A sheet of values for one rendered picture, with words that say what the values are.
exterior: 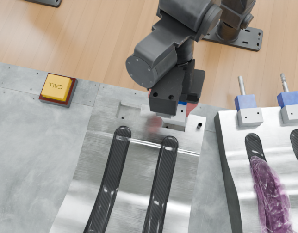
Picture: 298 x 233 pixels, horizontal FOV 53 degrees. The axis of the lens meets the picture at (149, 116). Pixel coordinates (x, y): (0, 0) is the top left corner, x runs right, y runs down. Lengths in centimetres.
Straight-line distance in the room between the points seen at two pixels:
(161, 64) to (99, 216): 34
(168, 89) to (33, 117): 46
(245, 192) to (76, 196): 35
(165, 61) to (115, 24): 49
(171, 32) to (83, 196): 38
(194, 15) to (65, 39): 55
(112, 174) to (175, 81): 28
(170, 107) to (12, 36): 62
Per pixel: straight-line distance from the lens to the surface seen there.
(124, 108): 72
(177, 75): 49
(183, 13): 44
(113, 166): 67
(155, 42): 43
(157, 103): 47
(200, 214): 74
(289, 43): 96
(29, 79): 88
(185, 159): 66
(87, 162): 67
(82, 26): 93
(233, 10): 77
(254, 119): 73
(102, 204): 65
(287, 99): 79
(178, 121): 62
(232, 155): 72
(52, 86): 81
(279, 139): 77
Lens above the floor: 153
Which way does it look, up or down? 71 degrees down
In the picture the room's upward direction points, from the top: straight up
